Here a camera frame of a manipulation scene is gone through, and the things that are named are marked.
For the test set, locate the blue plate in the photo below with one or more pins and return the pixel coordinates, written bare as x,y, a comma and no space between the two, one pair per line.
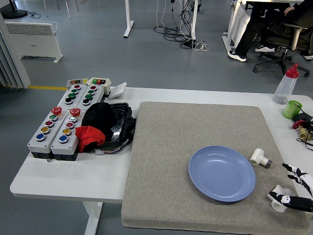
221,173

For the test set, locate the white green-red switch box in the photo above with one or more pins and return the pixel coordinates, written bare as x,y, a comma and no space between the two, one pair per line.
99,81

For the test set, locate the white panel heater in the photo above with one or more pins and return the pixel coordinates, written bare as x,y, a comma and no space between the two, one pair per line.
34,39

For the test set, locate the red cloth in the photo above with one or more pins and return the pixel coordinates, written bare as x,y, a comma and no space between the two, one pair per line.
89,137

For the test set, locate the person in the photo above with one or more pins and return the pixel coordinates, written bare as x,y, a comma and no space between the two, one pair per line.
254,27

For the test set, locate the white wall switch panel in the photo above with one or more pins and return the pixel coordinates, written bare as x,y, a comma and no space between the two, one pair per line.
118,90

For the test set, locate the five-button grey control box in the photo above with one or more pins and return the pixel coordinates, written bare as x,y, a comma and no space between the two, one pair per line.
36,144
61,148

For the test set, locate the green cup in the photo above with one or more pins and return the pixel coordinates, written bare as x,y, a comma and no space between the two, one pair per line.
291,110

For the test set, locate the small grey switch box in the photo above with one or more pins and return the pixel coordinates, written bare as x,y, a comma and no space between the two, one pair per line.
74,82

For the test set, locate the black fan stand base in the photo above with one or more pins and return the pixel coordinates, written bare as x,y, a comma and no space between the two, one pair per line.
14,12

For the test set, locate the white table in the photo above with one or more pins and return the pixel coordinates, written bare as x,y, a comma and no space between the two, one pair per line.
73,176

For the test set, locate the white desk frame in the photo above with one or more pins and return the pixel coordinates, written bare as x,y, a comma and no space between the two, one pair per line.
128,24

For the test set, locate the black plastic tray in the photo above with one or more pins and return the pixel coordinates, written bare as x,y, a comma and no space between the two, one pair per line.
119,122

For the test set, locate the black power adapter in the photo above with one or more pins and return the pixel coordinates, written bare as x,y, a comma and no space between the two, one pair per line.
304,116

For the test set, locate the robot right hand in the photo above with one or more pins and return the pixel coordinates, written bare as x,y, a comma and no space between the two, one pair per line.
302,202

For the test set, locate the black office chair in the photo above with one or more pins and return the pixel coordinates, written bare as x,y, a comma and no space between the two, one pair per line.
284,41

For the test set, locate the clear squeeze bottle red cap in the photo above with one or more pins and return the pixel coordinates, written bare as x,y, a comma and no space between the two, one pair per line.
286,85

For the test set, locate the grey-brown mat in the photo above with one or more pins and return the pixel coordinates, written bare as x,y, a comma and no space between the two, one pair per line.
166,151

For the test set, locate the white pipe tee threaded insert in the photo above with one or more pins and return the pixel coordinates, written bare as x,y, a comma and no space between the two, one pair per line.
278,206

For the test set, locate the black cloth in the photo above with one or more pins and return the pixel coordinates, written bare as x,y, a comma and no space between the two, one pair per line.
97,117

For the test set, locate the four-button grey control box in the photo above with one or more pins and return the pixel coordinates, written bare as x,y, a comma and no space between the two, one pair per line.
64,94
96,95

